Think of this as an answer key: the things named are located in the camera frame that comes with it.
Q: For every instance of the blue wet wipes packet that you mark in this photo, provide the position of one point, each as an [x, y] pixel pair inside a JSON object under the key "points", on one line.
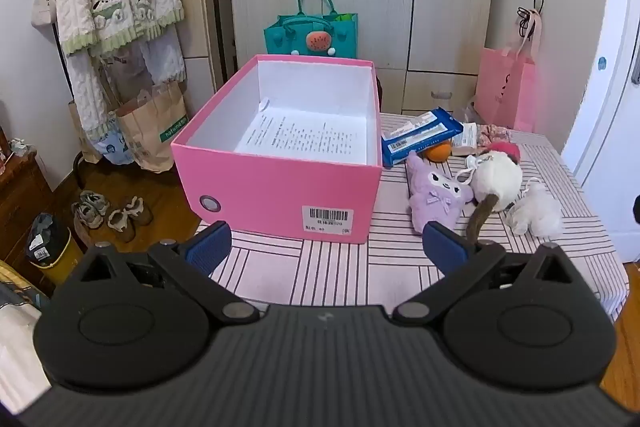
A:
{"points": [[420, 134]]}

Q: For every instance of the white mesh bath sponge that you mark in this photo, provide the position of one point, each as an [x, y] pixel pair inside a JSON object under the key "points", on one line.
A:
{"points": [[535, 209]]}

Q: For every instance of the pink storage box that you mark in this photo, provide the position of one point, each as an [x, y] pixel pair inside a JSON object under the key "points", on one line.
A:
{"points": [[280, 192]]}

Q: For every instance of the clear plastic bag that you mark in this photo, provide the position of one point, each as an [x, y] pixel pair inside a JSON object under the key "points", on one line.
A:
{"points": [[465, 112]]}

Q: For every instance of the white printed shopping bag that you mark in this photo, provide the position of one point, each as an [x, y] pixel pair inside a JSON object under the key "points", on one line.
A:
{"points": [[112, 147]]}

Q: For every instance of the pairs of shoes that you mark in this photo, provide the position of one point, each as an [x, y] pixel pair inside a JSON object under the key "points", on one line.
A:
{"points": [[90, 209]]}

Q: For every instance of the floral scrunchie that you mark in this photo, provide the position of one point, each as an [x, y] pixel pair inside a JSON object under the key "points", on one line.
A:
{"points": [[494, 136]]}

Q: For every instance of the pink fluffy pompom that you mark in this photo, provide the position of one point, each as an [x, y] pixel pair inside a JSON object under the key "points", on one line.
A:
{"points": [[505, 151]]}

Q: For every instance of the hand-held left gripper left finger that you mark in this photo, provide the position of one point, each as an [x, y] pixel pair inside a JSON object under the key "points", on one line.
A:
{"points": [[210, 243]]}

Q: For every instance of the yellow trash bin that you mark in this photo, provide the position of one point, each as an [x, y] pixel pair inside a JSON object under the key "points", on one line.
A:
{"points": [[47, 247]]}

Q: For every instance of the purple plush toy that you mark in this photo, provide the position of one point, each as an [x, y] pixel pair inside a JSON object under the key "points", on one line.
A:
{"points": [[435, 199]]}

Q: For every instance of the white door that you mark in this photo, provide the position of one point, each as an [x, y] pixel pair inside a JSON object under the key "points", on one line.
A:
{"points": [[610, 132]]}

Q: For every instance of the wooden cabinet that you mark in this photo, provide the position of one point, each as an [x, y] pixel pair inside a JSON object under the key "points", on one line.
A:
{"points": [[20, 207]]}

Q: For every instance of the blue round sticker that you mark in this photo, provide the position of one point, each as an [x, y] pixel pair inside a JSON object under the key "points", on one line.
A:
{"points": [[601, 63]]}

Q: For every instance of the black suitcase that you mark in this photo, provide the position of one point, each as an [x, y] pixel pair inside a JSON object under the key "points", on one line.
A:
{"points": [[379, 94]]}

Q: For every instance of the white bedding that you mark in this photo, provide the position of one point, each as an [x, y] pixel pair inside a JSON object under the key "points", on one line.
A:
{"points": [[17, 347]]}

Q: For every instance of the small tissue packet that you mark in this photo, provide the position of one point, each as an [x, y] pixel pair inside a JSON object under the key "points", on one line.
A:
{"points": [[466, 138]]}

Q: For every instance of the orange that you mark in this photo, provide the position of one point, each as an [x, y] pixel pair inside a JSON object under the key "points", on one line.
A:
{"points": [[439, 153]]}

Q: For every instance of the printed paper sheet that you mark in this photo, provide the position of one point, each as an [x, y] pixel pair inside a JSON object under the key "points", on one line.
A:
{"points": [[305, 137]]}

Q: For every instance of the brown paper bag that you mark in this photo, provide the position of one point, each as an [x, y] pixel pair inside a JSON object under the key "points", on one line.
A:
{"points": [[155, 127]]}

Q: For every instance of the teal tote bag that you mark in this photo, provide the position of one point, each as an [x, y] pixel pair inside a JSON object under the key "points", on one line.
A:
{"points": [[280, 37]]}

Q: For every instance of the striped tablecloth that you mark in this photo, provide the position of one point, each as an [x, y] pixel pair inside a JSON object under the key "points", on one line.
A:
{"points": [[350, 267]]}

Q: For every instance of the pink gift bag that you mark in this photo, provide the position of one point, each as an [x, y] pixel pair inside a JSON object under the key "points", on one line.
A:
{"points": [[500, 87]]}

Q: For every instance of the white cat plush toy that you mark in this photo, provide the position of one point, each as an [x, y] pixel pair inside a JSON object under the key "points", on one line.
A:
{"points": [[495, 179]]}

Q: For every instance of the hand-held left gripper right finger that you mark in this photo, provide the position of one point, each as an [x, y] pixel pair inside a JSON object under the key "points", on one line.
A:
{"points": [[445, 249]]}

